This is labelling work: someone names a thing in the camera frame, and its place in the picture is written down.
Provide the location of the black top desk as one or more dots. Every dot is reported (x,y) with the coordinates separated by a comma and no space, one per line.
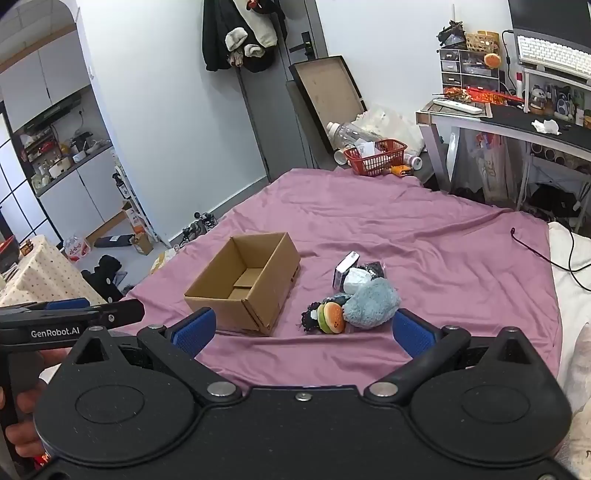
(531,124)

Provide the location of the black clothing heap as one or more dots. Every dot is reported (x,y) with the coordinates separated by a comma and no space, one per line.
(104,274)

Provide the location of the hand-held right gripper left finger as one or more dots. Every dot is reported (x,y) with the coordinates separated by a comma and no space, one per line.
(194,330)

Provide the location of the red plastic basket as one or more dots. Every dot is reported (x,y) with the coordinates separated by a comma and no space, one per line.
(376,159)

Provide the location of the dark grey door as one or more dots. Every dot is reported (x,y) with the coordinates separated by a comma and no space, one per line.
(295,101)

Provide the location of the crumpled white tissue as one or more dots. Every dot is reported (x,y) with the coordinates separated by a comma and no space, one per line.
(547,125)

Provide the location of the black sequin packet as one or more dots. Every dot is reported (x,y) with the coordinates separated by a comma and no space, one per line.
(373,268)

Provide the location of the purple bed sheet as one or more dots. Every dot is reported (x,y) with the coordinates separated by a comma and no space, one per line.
(415,221)

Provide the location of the pile of shoes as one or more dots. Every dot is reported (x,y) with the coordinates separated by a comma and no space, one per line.
(198,226)

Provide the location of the small white bottle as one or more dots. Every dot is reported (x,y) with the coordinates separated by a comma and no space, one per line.
(413,161)

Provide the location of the black framed wooden tray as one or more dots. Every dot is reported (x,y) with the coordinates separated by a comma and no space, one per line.
(330,92)

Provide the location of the white keyboard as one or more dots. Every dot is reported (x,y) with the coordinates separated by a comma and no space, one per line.
(551,53)

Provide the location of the clear plastic bottle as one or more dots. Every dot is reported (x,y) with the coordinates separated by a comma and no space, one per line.
(344,134)

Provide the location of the grey drawer organiser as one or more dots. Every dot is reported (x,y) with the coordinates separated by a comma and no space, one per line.
(468,69)

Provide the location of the white plastic bag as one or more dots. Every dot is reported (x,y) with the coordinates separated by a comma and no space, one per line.
(392,124)

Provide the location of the red packet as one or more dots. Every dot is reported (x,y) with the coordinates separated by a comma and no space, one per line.
(494,96)

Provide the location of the small white black box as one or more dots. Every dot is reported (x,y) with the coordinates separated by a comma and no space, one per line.
(345,268)

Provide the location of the tape roll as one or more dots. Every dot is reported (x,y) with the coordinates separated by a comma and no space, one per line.
(340,157)

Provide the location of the black monitor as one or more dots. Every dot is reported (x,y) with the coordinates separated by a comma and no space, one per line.
(549,16)

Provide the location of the white paper slip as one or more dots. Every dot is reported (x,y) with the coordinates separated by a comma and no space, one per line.
(369,148)

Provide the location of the black white patterned pouch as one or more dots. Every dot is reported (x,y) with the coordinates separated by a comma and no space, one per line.
(309,318)

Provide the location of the red white snack bag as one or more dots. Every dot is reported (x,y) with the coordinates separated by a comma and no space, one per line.
(77,249)

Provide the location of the burger plush toy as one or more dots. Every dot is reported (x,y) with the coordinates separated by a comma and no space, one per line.
(331,318)

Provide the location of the person's left hand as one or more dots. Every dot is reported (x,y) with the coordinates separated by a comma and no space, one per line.
(30,399)

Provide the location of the white power strip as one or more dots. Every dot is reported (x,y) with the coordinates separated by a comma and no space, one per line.
(457,106)

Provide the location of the orange round plush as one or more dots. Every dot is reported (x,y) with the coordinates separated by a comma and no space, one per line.
(492,60)

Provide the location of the panda figurine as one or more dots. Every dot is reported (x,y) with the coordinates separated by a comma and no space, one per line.
(538,99)

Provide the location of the white monitor stand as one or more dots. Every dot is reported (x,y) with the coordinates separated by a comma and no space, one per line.
(528,87)

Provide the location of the hanging dark clothes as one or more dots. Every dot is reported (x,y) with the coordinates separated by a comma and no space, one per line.
(240,32)

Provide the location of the printed tote bag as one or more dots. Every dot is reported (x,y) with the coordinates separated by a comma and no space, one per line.
(491,166)

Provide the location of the white shelf rack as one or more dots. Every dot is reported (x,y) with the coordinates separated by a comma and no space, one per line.
(134,203)

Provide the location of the white pillow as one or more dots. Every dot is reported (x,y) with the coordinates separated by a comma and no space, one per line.
(572,323)

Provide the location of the grey-blue fluffy plush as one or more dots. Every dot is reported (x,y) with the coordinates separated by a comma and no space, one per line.
(371,302)

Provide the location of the wicker basket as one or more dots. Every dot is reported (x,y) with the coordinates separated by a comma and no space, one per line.
(482,42)

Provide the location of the small cardboard box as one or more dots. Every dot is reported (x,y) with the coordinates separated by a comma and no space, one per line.
(142,243)

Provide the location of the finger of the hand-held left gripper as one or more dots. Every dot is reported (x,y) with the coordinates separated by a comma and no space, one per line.
(122,311)
(69,304)

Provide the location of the white wall cabinets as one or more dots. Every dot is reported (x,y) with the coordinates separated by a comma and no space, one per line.
(41,78)

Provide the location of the cluttered kitchen counter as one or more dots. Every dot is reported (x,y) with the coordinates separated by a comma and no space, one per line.
(64,161)

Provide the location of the orange utility knife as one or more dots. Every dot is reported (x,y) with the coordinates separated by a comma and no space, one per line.
(399,170)

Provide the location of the dotted cloth table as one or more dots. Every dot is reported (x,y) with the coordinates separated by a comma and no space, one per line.
(41,272)

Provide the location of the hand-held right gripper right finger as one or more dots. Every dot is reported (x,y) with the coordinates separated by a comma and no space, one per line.
(413,334)

